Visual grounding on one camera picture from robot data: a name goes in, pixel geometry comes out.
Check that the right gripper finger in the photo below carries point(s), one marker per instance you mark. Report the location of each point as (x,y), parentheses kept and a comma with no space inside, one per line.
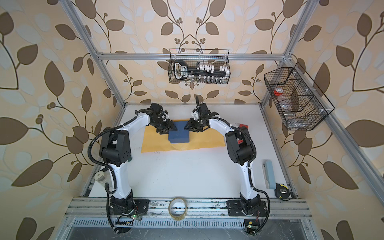
(191,125)
(199,129)

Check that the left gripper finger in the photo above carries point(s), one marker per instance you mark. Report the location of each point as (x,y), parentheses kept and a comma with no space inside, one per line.
(169,125)
(163,130)

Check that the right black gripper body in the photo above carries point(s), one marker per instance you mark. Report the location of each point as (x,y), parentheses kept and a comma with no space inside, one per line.
(200,122)

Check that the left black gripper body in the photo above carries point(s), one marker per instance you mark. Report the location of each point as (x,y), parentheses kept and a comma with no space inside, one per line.
(160,124)

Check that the blue gift box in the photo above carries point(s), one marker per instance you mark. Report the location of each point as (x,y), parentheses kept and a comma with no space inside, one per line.
(181,135)

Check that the yellow orange wrapping paper sheet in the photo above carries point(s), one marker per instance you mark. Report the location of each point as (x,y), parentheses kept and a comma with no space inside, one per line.
(154,142)

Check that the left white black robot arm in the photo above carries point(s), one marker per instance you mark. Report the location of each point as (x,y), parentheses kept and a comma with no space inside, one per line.
(111,149)

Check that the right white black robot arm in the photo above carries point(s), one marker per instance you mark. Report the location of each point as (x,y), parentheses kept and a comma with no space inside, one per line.
(242,151)

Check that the red tape dispenser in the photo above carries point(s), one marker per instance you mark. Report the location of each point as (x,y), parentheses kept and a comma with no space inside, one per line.
(237,125)

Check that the light blue phone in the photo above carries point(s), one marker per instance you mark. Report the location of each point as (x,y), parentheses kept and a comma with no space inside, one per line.
(269,175)

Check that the clear tape roll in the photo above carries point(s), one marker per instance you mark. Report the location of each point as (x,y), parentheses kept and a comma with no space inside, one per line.
(178,209)

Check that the black yellow tape measure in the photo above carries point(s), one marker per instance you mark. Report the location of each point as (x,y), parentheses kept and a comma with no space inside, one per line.
(282,192)

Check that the black socket set rail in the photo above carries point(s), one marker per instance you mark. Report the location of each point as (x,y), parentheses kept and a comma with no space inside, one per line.
(183,71)

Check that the back black wire basket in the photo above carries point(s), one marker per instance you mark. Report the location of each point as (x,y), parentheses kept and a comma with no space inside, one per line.
(216,57)

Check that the side black wire basket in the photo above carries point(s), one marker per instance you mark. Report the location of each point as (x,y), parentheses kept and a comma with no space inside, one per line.
(303,105)

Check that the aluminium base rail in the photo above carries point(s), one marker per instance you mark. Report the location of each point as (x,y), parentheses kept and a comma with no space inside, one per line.
(191,208)

